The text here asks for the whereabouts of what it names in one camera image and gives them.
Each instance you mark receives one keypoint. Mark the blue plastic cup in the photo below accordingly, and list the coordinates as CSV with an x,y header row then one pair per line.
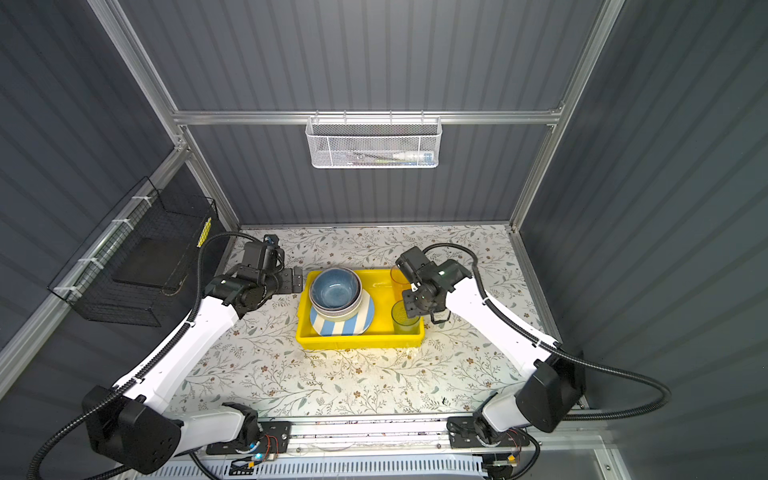
x,y
402,323

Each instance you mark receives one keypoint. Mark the yellow tag on basket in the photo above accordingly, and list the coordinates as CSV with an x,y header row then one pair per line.
x,y
204,233

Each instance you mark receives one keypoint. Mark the purple bowl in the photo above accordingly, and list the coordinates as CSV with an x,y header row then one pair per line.
x,y
336,313

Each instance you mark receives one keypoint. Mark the white wire mesh basket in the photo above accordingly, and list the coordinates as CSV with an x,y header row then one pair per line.
x,y
368,142

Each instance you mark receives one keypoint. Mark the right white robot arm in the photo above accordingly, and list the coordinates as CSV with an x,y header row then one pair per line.
x,y
551,385

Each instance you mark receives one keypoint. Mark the pink plastic cup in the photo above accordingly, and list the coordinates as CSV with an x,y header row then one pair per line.
x,y
400,283

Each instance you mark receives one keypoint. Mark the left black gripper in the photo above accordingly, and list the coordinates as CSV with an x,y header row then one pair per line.
x,y
287,285

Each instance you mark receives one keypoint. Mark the black wire basket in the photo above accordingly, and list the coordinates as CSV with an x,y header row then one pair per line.
x,y
140,271

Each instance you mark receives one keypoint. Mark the yellow plastic bin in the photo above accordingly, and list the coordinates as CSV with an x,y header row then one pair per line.
x,y
377,284

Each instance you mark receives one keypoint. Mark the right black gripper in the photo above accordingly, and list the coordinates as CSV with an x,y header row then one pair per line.
x,y
411,309

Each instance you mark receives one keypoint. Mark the floral table mat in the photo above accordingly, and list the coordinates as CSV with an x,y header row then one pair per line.
x,y
259,362

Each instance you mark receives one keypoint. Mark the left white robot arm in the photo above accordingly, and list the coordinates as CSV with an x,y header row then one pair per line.
x,y
127,423

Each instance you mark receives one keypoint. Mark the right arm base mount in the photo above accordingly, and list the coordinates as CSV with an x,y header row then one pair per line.
x,y
467,432

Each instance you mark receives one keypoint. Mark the dark blue bowl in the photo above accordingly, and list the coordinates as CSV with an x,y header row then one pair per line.
x,y
337,276

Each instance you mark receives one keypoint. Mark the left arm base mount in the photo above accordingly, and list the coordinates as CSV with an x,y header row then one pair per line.
x,y
272,438

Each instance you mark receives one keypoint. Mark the aluminium front rail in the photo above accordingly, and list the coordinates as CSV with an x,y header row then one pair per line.
x,y
377,435

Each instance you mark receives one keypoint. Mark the white marker in basket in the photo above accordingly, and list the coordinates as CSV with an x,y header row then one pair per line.
x,y
414,157

